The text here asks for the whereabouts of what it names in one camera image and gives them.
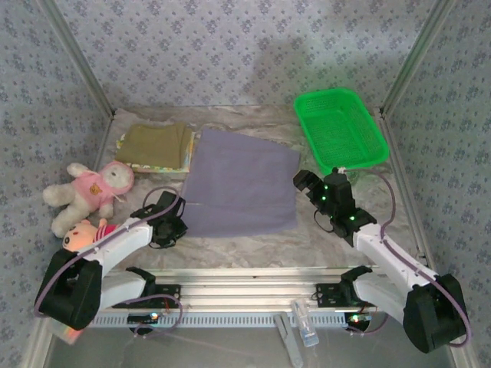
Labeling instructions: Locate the white plush bunny pink hoodie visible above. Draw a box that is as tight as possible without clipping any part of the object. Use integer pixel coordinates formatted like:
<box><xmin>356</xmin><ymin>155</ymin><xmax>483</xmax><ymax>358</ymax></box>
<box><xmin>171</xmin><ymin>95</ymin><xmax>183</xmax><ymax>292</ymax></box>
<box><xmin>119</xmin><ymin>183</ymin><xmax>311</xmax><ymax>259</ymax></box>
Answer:
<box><xmin>41</xmin><ymin>160</ymin><xmax>135</xmax><ymax>238</ymax></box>

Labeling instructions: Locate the plush doll pink striped dress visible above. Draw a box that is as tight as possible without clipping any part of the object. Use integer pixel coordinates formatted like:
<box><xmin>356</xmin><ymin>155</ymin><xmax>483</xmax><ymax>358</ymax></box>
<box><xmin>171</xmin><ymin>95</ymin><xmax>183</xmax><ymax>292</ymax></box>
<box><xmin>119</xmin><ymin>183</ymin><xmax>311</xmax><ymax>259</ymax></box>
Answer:
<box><xmin>61</xmin><ymin>218</ymin><xmax>130</xmax><ymax>252</ymax></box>

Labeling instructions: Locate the clear plastic bottle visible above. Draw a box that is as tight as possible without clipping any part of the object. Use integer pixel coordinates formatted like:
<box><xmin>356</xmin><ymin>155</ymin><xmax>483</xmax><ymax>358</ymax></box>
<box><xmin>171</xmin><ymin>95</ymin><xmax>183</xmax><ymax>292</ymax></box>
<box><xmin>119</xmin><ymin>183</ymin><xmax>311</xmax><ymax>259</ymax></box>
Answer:
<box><xmin>290</xmin><ymin>298</ymin><xmax>321</xmax><ymax>348</ymax></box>

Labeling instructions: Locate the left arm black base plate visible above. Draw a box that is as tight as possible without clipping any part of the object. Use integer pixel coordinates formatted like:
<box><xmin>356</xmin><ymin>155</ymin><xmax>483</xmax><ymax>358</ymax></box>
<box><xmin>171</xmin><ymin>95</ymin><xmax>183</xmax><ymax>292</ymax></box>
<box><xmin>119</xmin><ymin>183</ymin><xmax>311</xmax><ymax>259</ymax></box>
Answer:
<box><xmin>153</xmin><ymin>283</ymin><xmax>182</xmax><ymax>308</ymax></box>

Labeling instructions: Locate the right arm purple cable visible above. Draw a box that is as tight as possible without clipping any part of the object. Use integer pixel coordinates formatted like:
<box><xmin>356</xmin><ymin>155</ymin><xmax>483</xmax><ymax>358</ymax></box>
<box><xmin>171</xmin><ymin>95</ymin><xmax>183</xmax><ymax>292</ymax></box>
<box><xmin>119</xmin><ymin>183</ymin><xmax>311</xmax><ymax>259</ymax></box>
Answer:
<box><xmin>337</xmin><ymin>168</ymin><xmax>473</xmax><ymax>348</ymax></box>

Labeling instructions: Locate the aluminium rail frame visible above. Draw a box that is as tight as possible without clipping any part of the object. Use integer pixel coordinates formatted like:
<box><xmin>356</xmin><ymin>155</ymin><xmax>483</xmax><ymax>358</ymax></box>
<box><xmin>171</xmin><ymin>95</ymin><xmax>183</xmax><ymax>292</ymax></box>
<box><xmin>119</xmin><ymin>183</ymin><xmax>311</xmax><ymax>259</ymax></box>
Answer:
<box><xmin>41</xmin><ymin>266</ymin><xmax>460</xmax><ymax>311</ymax></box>

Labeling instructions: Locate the aluminium corner post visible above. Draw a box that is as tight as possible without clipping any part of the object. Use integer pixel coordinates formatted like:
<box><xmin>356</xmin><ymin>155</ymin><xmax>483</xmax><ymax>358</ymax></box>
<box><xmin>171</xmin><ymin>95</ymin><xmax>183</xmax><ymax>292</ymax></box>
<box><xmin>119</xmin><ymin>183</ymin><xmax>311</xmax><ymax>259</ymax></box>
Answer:
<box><xmin>379</xmin><ymin>0</ymin><xmax>458</xmax><ymax>118</ymax></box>
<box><xmin>36</xmin><ymin>0</ymin><xmax>117</xmax><ymax>118</ymax></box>

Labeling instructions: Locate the olive brown skirt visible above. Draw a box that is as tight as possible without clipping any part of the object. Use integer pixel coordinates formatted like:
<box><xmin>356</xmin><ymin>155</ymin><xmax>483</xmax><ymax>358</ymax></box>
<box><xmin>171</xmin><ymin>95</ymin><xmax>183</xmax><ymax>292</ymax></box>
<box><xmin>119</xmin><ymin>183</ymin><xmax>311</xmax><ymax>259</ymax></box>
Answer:
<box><xmin>114</xmin><ymin>122</ymin><xmax>193</xmax><ymax>169</ymax></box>

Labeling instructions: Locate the grey plastic clip tool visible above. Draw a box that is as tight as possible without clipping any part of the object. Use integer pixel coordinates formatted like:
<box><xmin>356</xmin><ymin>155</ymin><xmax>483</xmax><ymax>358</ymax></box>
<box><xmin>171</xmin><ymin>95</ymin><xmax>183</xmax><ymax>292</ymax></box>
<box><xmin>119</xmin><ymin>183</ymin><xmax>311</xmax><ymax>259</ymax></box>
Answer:
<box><xmin>273</xmin><ymin>312</ymin><xmax>305</xmax><ymax>368</ymax></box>

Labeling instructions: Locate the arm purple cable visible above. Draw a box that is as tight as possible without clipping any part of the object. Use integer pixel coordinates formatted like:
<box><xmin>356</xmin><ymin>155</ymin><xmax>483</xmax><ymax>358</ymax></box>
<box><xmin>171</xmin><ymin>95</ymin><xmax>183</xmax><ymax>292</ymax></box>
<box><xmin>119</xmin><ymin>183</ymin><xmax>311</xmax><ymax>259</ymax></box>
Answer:
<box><xmin>33</xmin><ymin>187</ymin><xmax>184</xmax><ymax>339</ymax></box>
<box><xmin>337</xmin><ymin>168</ymin><xmax>473</xmax><ymax>348</ymax></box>

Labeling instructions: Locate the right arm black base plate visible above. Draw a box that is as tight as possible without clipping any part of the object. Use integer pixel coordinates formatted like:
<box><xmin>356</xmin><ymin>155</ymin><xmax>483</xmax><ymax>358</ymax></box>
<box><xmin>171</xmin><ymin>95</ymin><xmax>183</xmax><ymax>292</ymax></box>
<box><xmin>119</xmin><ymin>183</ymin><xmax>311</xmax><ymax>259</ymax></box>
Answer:
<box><xmin>315</xmin><ymin>282</ymin><xmax>356</xmax><ymax>307</ymax></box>

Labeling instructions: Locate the right black controller board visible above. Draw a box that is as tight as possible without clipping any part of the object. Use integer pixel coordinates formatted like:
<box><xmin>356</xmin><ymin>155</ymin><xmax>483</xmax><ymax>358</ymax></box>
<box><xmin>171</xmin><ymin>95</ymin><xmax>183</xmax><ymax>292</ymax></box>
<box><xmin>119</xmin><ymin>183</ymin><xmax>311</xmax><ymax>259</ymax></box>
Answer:
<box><xmin>344</xmin><ymin>312</ymin><xmax>373</xmax><ymax>325</ymax></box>

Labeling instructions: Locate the grey slotted cable duct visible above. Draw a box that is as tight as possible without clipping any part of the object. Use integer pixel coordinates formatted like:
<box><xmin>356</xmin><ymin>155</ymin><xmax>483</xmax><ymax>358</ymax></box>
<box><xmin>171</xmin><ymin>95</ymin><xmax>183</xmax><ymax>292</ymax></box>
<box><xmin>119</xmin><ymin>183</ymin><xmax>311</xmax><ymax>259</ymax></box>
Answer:
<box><xmin>97</xmin><ymin>314</ymin><xmax>348</xmax><ymax>329</ymax></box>

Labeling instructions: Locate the left black controller board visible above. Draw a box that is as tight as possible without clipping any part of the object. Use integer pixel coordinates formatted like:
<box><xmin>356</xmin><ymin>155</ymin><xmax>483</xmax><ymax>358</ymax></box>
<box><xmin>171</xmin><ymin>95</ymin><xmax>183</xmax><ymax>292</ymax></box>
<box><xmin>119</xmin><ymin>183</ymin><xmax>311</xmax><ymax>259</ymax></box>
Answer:
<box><xmin>127</xmin><ymin>312</ymin><xmax>160</xmax><ymax>324</ymax></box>

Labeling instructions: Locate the thin red wire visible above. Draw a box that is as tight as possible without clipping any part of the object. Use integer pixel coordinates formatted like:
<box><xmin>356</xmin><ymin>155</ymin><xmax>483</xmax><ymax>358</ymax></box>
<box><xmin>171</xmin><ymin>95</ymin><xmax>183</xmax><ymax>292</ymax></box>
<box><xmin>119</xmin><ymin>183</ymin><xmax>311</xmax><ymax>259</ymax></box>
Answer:
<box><xmin>126</xmin><ymin>293</ymin><xmax>181</xmax><ymax>314</ymax></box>

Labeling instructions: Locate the lavender grey skirt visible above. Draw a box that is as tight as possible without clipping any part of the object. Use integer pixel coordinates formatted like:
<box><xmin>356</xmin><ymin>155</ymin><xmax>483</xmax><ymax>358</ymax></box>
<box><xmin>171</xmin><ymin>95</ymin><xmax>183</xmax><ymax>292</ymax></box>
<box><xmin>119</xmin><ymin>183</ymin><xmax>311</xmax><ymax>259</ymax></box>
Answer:
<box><xmin>180</xmin><ymin>127</ymin><xmax>301</xmax><ymax>238</ymax></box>

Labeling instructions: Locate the pastel pink flower skirt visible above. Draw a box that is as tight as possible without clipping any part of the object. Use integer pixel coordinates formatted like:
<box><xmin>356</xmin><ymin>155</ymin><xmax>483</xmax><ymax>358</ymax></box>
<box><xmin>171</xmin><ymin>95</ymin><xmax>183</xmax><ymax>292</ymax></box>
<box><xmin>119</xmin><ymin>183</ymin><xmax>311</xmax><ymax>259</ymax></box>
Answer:
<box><xmin>168</xmin><ymin>129</ymin><xmax>197</xmax><ymax>173</ymax></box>

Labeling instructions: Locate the lemon print skirt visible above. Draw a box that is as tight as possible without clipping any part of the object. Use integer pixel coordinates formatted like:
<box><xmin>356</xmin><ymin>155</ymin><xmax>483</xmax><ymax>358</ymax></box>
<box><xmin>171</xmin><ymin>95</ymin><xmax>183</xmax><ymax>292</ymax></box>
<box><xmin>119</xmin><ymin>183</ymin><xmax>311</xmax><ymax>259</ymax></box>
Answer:
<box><xmin>116</xmin><ymin>133</ymin><xmax>181</xmax><ymax>173</ymax></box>

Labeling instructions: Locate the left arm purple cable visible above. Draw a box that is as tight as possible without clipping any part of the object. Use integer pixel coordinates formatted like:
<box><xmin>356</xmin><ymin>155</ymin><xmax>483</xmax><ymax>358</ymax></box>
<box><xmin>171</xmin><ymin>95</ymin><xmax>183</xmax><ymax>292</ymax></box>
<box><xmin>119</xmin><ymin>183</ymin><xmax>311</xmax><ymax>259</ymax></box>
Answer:
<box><xmin>33</xmin><ymin>187</ymin><xmax>184</xmax><ymax>339</ymax></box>

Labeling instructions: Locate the black controller board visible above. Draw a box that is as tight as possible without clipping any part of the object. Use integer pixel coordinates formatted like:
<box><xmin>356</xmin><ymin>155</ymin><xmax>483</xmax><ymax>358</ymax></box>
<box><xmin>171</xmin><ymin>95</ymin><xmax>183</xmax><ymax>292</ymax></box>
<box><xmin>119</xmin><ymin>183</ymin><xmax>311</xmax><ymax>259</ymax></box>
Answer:
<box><xmin>127</xmin><ymin>312</ymin><xmax>160</xmax><ymax>324</ymax></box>
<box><xmin>344</xmin><ymin>312</ymin><xmax>373</xmax><ymax>325</ymax></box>

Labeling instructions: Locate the green plastic basket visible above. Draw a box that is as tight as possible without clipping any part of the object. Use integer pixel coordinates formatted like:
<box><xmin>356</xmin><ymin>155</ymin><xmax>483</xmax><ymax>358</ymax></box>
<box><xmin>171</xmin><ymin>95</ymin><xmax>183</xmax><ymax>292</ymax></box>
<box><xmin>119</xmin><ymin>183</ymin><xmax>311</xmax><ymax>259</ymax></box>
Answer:
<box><xmin>293</xmin><ymin>87</ymin><xmax>390</xmax><ymax>176</ymax></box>

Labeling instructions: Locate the pack of coloured markers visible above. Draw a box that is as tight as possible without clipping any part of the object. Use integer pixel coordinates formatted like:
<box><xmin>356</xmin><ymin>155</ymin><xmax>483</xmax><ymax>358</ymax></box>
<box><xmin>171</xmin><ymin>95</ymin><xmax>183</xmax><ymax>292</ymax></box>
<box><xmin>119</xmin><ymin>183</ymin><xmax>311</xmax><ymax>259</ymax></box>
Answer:
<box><xmin>49</xmin><ymin>320</ymin><xmax>84</xmax><ymax>340</ymax></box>

